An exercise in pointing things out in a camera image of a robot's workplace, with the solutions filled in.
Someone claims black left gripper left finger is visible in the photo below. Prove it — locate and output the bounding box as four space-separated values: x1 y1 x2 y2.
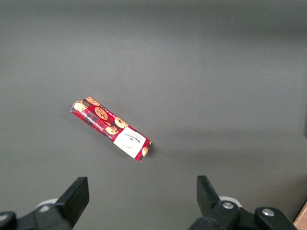
0 176 90 230

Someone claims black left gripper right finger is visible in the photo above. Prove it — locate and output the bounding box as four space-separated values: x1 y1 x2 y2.
189 175 298 230

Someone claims oak wooden drawer cabinet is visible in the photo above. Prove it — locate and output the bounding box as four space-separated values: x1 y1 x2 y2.
294 201 307 230

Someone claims red tartan cookie box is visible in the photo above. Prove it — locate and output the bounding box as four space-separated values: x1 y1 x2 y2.
70 96 153 162

